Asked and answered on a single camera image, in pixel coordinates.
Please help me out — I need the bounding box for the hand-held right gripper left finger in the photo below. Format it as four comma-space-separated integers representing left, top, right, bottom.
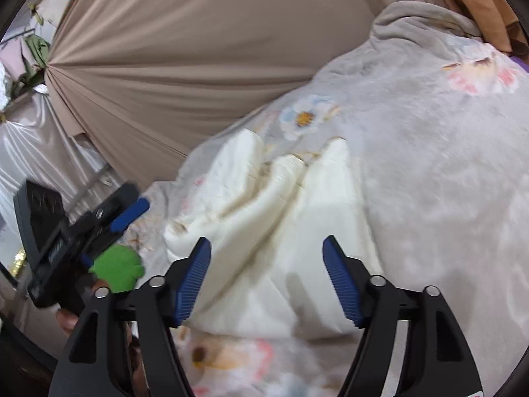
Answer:
50, 237, 213, 397

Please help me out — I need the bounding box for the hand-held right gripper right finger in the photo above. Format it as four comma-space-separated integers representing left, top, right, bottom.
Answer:
322, 235, 485, 397

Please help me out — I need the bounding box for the cream quilted jacket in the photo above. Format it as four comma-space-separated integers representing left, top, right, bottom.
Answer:
163, 127, 383, 340

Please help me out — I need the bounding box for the person's left hand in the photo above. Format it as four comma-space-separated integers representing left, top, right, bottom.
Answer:
55, 307, 80, 335

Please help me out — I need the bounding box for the green plush toy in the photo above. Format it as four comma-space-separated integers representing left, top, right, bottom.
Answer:
89, 244, 146, 295

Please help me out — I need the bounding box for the white satin curtain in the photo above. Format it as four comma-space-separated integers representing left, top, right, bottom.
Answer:
0, 108, 125, 265

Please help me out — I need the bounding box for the olive green garment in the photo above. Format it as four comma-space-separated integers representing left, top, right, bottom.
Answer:
19, 33, 52, 87

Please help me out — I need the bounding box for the grey floral blanket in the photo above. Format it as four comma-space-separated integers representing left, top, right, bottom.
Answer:
124, 0, 529, 397

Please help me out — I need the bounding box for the beige draped curtain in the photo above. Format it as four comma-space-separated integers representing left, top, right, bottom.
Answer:
43, 0, 455, 183

